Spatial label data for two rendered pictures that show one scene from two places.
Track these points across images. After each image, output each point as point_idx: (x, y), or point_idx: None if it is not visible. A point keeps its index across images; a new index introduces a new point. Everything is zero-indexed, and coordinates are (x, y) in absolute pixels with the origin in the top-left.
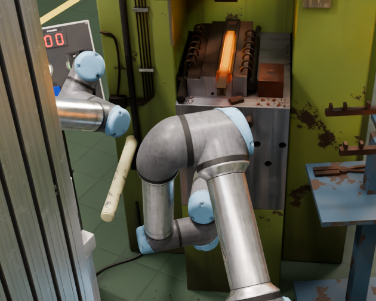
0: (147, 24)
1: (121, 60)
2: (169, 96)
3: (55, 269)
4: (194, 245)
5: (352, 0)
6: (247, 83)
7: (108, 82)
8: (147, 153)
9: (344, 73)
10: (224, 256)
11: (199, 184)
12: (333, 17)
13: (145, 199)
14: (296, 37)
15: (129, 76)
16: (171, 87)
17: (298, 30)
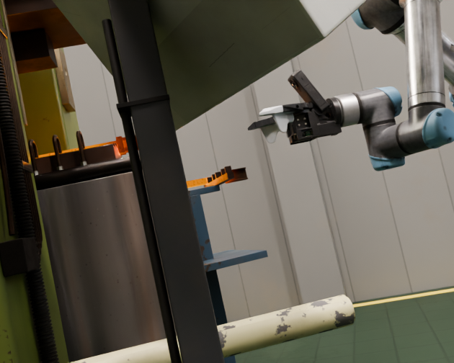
0: (10, 64)
1: None
2: (42, 240)
3: None
4: (403, 160)
5: (72, 112)
6: None
7: None
8: None
9: None
10: None
11: (366, 90)
12: (72, 127)
13: (441, 32)
14: (68, 145)
15: (24, 176)
16: (40, 218)
17: (68, 137)
